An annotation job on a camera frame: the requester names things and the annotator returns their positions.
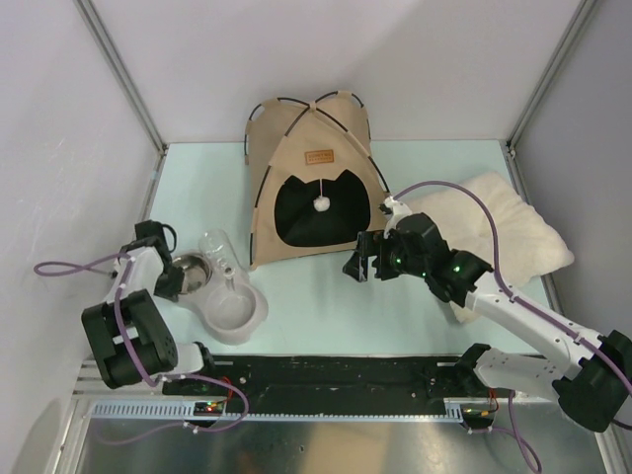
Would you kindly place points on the clear water bottle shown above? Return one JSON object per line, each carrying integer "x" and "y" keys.
{"x": 217, "y": 248}

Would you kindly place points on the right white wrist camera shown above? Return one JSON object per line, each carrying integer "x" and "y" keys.
{"x": 394, "y": 211}

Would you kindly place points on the steel pet bowl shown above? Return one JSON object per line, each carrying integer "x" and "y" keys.
{"x": 196, "y": 271}

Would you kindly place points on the grey double pet feeder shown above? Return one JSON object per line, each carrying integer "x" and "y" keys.
{"x": 230, "y": 310}

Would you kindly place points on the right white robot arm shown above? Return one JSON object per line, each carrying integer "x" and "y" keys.
{"x": 585, "y": 372}

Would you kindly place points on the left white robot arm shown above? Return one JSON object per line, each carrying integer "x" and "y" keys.
{"x": 129, "y": 338}

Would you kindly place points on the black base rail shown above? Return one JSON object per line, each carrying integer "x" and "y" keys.
{"x": 346, "y": 385}

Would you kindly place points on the white pompom toy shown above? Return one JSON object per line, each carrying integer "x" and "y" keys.
{"x": 321, "y": 203}

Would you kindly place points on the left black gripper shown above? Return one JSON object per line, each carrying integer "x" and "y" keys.
{"x": 175, "y": 285}

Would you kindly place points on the white fluffy pillow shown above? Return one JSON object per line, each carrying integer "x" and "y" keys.
{"x": 528, "y": 246}

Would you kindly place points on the black tent pole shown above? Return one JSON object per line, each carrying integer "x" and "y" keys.
{"x": 310, "y": 139}
{"x": 296, "y": 128}

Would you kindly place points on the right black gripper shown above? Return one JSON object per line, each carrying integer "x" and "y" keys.
{"x": 371, "y": 243}

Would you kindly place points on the beige fabric pet tent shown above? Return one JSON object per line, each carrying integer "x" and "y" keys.
{"x": 316, "y": 182}

